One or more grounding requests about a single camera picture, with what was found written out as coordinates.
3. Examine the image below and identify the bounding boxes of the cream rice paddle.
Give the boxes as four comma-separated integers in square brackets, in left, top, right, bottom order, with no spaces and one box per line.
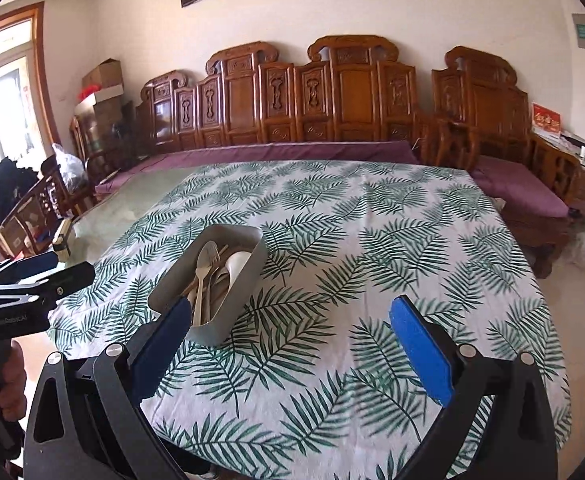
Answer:
[193,240,219,326]

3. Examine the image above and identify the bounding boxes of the cream plastic ladle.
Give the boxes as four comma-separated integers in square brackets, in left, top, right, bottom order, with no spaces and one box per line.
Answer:
[206,250,254,321]

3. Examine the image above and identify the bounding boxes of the light bamboo chopstick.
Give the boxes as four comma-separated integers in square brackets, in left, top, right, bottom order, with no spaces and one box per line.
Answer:
[181,245,228,297]

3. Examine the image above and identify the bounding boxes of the person's left hand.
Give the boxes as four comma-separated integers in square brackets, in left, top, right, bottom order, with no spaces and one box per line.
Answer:
[0,340,27,422]

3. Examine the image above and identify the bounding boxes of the wooden side chair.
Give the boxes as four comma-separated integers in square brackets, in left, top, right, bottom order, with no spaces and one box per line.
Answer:
[0,155,96,259]

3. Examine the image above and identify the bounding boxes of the black clothes pile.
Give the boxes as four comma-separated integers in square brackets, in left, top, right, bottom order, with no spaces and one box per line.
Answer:
[0,157,38,224]

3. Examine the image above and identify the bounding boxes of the white plastic bag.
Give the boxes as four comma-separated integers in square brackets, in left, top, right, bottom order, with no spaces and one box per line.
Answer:
[53,143,90,193]

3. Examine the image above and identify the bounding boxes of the grey rectangular utensil tray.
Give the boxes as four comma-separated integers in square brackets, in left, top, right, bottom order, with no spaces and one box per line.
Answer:
[148,224,268,347]

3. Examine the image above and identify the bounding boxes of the green leaf print tablecloth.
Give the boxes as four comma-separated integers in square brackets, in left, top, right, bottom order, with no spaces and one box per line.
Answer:
[50,162,572,479]

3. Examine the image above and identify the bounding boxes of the purple sofa cushion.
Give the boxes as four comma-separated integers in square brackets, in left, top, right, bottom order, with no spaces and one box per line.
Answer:
[95,141,419,200]

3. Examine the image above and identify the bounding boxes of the purple armchair cushion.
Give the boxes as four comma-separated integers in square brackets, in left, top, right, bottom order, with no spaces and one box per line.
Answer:
[471,156,569,218]

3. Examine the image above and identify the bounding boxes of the stacked cardboard boxes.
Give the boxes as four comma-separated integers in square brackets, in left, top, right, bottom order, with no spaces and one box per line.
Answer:
[74,58,136,162]

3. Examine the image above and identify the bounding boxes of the carved wooden armchair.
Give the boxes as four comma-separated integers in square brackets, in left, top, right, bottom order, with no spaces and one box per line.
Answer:
[425,46,581,278]

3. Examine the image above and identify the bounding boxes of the red gift box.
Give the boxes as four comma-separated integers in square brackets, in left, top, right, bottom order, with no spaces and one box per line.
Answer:
[532,102,562,136]

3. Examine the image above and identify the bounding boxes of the carved wooden sofa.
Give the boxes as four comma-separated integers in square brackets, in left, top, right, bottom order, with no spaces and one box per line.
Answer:
[136,35,426,153]

